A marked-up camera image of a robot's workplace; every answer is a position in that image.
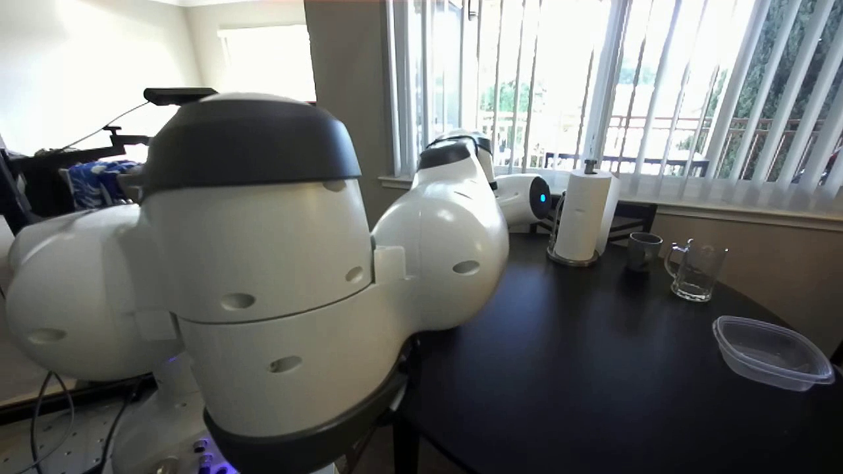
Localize white paper towel roll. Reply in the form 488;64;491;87
553;169;619;262

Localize dark cup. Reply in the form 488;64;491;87
623;230;666;277

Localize round black table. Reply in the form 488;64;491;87
390;230;843;474

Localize clear glass mug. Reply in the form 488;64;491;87
662;235;733;305

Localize white vertical blinds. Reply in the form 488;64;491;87
384;0;843;215

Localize empty clear plastic container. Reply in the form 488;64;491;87
710;312;839;394

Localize robot mounting bench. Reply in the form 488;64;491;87
0;376;213;474

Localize black stereo camera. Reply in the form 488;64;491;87
143;85;222;107

